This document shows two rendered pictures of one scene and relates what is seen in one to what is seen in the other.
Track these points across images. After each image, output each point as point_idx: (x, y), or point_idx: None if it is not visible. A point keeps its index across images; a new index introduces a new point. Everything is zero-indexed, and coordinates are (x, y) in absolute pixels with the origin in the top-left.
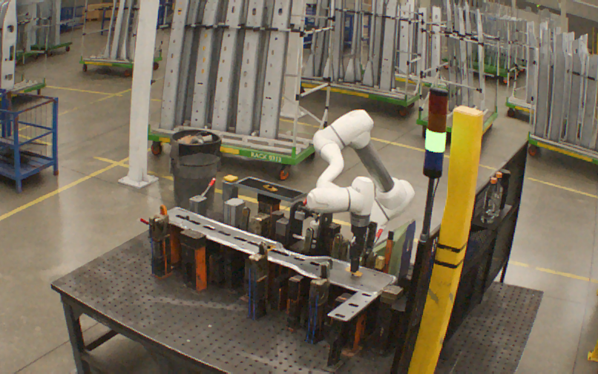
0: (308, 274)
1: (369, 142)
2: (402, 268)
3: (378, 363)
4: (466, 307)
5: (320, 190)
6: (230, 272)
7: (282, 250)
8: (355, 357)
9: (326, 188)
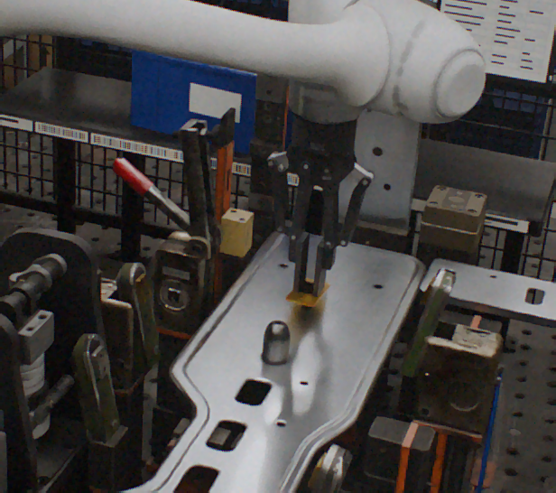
0: (362, 402)
1: None
2: (398, 145)
3: (502, 411)
4: (138, 241)
5: (454, 23)
6: None
7: (161, 491)
8: (492, 457)
9: (434, 13)
